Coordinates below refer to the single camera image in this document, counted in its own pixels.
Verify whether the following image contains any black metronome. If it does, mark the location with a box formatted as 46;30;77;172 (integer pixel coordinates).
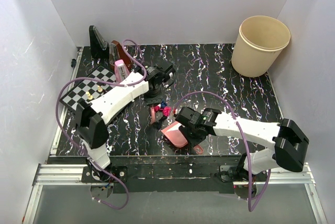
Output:
89;25;109;59

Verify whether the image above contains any black paper scrap small left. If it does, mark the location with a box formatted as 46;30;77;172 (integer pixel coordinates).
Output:
152;117;166;130

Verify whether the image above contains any magenta paper scrap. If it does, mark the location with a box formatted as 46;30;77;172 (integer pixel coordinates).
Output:
162;106;172;117
154;105;163;112

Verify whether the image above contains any magenta paper scrap upper left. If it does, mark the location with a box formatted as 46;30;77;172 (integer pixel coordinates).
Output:
162;106;172;117

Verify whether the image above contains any magenta paper scrap lower left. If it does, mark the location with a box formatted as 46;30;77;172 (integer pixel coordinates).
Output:
154;105;163;112

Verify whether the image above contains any white chess piece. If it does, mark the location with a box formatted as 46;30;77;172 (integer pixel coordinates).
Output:
97;85;103;93

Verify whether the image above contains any beige plastic bucket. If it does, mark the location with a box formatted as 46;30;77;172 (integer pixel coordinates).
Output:
231;16;291;77

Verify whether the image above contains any pink plastic dustpan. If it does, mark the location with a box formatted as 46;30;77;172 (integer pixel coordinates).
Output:
161;121;204;154

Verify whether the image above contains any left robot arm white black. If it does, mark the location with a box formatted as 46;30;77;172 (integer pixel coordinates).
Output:
75;64;175;182

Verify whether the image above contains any brown metronome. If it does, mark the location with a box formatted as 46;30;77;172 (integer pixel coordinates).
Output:
109;40;132;71

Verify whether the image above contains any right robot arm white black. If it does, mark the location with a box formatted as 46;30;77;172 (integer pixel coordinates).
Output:
175;107;309;181

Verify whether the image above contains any pink metronome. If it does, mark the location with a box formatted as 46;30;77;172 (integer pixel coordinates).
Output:
114;60;130;83

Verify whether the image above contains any pink hand brush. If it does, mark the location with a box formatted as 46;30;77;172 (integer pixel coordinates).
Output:
150;106;156;125

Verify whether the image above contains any white chess pawn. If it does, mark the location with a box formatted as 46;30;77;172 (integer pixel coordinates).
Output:
86;91;93;100

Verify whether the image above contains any black white chessboard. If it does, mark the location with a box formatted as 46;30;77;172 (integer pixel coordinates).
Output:
60;65;116;113

